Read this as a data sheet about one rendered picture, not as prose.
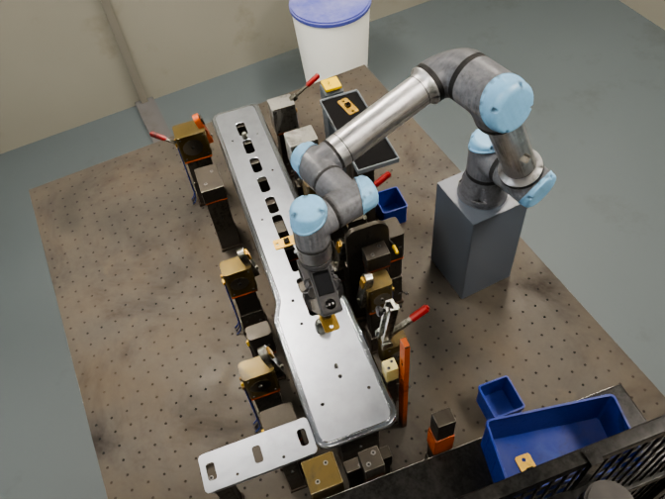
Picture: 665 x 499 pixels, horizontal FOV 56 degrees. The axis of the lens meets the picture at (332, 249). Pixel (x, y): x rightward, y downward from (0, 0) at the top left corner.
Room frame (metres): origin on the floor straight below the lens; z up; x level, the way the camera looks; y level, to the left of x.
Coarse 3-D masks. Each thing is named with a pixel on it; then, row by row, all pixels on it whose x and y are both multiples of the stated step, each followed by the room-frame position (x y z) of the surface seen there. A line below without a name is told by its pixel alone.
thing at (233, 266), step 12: (228, 264) 1.14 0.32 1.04; (240, 264) 1.14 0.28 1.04; (228, 276) 1.10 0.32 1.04; (240, 276) 1.11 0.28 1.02; (252, 276) 1.12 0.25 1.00; (228, 288) 1.10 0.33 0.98; (240, 288) 1.11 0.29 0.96; (252, 288) 1.11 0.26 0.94; (240, 300) 1.11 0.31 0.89; (252, 300) 1.12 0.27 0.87; (240, 312) 1.11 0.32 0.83; (252, 312) 1.11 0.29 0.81; (264, 312) 1.17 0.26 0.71; (252, 324) 1.11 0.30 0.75
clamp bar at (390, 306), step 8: (392, 304) 0.82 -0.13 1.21; (400, 304) 0.83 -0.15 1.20; (376, 312) 0.82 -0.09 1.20; (384, 312) 0.83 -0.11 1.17; (392, 312) 0.80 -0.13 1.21; (384, 320) 0.83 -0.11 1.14; (392, 320) 0.80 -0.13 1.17; (384, 328) 0.83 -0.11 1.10; (392, 328) 0.80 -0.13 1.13; (384, 336) 0.80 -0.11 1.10
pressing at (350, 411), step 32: (224, 128) 1.81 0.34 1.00; (256, 128) 1.79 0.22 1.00; (256, 192) 1.47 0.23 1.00; (288, 192) 1.45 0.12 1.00; (256, 224) 1.33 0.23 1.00; (288, 224) 1.31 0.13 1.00; (288, 288) 1.06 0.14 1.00; (288, 320) 0.95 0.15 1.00; (352, 320) 0.92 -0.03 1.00; (288, 352) 0.85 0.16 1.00; (320, 352) 0.83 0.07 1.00; (352, 352) 0.82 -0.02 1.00; (320, 384) 0.74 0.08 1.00; (352, 384) 0.73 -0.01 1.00; (384, 384) 0.71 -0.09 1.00; (320, 416) 0.65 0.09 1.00; (352, 416) 0.64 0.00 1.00; (384, 416) 0.63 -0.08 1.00
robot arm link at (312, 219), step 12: (300, 204) 0.82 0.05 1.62; (312, 204) 0.82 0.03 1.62; (324, 204) 0.82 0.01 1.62; (300, 216) 0.79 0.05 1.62; (312, 216) 0.79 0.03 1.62; (324, 216) 0.80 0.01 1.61; (300, 228) 0.78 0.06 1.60; (312, 228) 0.78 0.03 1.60; (324, 228) 0.79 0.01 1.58; (336, 228) 0.80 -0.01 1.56; (300, 240) 0.79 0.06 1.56; (312, 240) 0.78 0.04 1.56; (324, 240) 0.79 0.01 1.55; (312, 252) 0.78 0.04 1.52
